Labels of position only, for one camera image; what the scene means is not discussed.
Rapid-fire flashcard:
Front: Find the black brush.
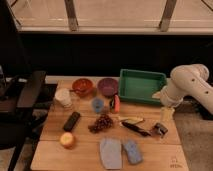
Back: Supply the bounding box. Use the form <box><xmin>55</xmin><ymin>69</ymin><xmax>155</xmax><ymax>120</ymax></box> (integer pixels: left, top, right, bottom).
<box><xmin>121</xmin><ymin>122</ymin><xmax>151</xmax><ymax>136</ymax></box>

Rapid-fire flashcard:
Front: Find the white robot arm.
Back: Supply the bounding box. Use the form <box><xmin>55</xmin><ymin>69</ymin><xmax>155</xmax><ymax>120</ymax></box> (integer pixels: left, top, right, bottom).
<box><xmin>151</xmin><ymin>64</ymin><xmax>213</xmax><ymax>138</ymax></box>

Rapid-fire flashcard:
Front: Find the small blue cup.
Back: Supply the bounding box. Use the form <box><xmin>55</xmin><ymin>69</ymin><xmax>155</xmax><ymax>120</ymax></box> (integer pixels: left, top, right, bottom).
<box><xmin>92</xmin><ymin>98</ymin><xmax>104</xmax><ymax>113</ymax></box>

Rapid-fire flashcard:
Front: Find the white paper cup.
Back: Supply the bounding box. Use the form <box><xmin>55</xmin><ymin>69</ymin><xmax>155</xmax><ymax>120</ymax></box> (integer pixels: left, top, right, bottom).
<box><xmin>55</xmin><ymin>88</ymin><xmax>72</xmax><ymax>107</ymax></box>

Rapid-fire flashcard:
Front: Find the blue sponge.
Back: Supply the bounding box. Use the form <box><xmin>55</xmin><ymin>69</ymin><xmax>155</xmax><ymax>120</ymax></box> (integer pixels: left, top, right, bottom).
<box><xmin>123</xmin><ymin>140</ymin><xmax>143</xmax><ymax>165</ymax></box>

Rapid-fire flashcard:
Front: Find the green plastic tray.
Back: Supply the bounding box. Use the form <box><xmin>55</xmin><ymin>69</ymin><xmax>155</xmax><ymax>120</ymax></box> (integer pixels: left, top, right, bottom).
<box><xmin>118</xmin><ymin>69</ymin><xmax>167</xmax><ymax>106</ymax></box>

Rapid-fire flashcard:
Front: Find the orange carrot toy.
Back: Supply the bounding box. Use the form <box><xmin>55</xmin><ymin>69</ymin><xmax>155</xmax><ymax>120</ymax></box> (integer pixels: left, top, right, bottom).
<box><xmin>110</xmin><ymin>95</ymin><xmax>120</xmax><ymax>113</ymax></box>

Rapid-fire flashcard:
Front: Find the light blue cloth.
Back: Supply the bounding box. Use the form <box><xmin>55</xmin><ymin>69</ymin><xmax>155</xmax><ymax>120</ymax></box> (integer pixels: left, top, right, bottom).
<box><xmin>99</xmin><ymin>138</ymin><xmax>122</xmax><ymax>170</ymax></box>

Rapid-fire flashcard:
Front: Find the bunch of dark grapes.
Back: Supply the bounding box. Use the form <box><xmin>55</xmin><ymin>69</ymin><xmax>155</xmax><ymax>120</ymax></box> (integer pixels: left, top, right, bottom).
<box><xmin>88</xmin><ymin>114</ymin><xmax>113</xmax><ymax>133</ymax></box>

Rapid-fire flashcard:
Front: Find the purple bowl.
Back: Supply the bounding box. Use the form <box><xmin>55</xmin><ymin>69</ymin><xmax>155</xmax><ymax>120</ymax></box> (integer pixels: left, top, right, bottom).
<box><xmin>97</xmin><ymin>78</ymin><xmax>118</xmax><ymax>97</ymax></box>

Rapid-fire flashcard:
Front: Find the black rectangular block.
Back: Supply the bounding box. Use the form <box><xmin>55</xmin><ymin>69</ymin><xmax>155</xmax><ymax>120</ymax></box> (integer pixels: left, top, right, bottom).
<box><xmin>63</xmin><ymin>112</ymin><xmax>80</xmax><ymax>132</ymax></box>

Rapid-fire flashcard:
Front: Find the orange bowl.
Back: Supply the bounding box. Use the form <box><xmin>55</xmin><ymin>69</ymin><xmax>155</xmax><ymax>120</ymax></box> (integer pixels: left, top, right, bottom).
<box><xmin>72</xmin><ymin>78</ymin><xmax>93</xmax><ymax>97</ymax></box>

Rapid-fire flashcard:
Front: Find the yellow red apple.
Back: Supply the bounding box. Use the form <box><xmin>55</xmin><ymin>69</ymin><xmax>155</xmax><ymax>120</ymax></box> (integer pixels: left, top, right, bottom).
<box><xmin>60</xmin><ymin>132</ymin><xmax>75</xmax><ymax>148</ymax></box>

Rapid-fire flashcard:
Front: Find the black side stand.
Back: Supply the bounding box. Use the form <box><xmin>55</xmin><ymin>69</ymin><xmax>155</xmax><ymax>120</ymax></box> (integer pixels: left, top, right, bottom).
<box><xmin>0</xmin><ymin>70</ymin><xmax>56</xmax><ymax>171</ymax></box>

